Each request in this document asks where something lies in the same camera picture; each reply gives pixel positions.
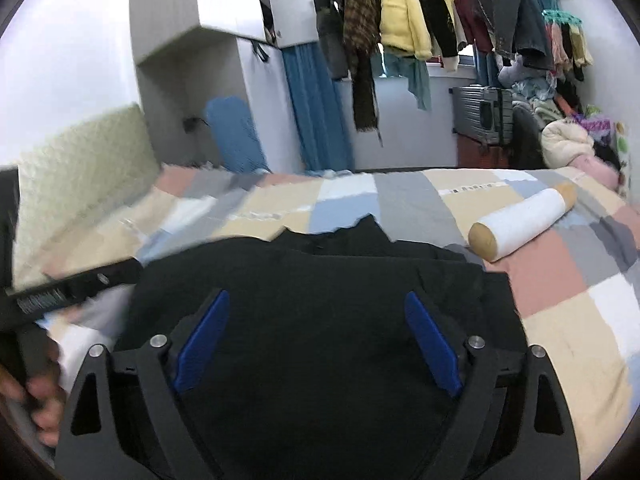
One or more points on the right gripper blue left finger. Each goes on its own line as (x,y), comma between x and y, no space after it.
(125,416)

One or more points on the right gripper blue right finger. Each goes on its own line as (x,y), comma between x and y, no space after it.
(511,420)

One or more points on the black puffer jacket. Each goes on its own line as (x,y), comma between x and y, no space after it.
(317,374)

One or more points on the person's left hand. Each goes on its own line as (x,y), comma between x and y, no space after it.
(45,388)

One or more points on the cream quilted headboard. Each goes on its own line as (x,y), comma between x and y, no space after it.
(77,177)

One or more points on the colourful patchwork duvet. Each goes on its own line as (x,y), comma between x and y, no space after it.
(576,285)

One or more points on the white cylindrical bolster pillow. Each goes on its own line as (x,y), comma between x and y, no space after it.
(504,231)

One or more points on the blue padded board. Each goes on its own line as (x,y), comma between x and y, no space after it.
(233,130)

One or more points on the pink bundled blanket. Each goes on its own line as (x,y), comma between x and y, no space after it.
(594,167)

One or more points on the cream fluffy blanket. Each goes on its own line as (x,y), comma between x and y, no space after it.
(562,141)

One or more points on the grey suitcase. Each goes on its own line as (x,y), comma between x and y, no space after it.
(483,114)

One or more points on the blue curtain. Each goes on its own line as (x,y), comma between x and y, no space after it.
(322,132)

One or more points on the green sock hanger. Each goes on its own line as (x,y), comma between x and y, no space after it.
(568,42)

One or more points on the yellow fleece jacket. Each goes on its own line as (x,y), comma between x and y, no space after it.
(403,29)

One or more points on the black hanging coat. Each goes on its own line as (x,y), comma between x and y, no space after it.
(439,21)

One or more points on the dark denim jacket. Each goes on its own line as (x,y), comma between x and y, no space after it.
(519,30)

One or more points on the plaid brown shirt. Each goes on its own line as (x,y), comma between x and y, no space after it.
(361,28)

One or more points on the grey wall cabinet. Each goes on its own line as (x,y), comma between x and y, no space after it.
(160,26)

